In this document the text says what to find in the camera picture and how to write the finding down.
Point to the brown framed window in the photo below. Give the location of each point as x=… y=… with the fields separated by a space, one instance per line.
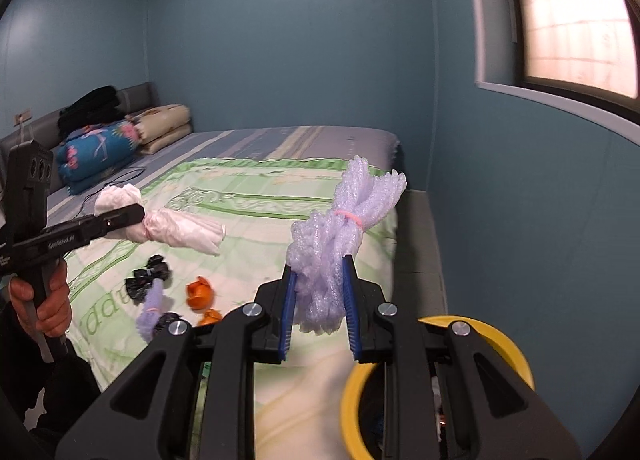
x=575 y=14

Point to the orange plastic bag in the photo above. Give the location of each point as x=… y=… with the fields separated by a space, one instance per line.
x=197 y=294

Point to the grey bed side rail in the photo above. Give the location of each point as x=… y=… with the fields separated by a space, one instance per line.
x=420 y=250

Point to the large purple foam net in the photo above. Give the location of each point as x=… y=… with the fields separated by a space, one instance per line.
x=325 y=250

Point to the black clothes pile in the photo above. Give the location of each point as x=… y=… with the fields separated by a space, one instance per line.
x=90 y=107

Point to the green floral blanket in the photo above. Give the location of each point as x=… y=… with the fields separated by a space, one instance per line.
x=240 y=200

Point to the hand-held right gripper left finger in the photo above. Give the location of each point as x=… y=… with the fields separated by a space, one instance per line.
x=287 y=310

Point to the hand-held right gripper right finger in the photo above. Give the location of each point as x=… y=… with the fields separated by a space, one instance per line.
x=354 y=310

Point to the small purple foam net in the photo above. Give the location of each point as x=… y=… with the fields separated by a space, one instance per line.
x=150 y=315

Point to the wall socket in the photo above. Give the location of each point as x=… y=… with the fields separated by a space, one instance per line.
x=21 y=117

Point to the black purple plastic bag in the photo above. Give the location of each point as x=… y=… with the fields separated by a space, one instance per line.
x=165 y=320

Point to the grey headboard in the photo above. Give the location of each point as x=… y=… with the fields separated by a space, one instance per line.
x=140 y=94

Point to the beige folded quilt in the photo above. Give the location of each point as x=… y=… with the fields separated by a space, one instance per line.
x=165 y=124

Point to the striped bed sheet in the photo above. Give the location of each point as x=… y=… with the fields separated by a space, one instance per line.
x=280 y=139

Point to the person's left hand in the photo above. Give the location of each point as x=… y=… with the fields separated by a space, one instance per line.
x=52 y=310

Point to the blue floral folded quilt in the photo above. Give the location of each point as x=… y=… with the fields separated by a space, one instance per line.
x=95 y=154

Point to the person's left forearm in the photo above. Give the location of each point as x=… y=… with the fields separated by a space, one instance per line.
x=50 y=390

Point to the yellow-rimmed black bin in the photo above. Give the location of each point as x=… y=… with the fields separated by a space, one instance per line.
x=352 y=405

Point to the white plastic bag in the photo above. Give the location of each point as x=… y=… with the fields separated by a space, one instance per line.
x=185 y=232

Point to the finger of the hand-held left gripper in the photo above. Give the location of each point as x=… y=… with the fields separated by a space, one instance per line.
x=120 y=217

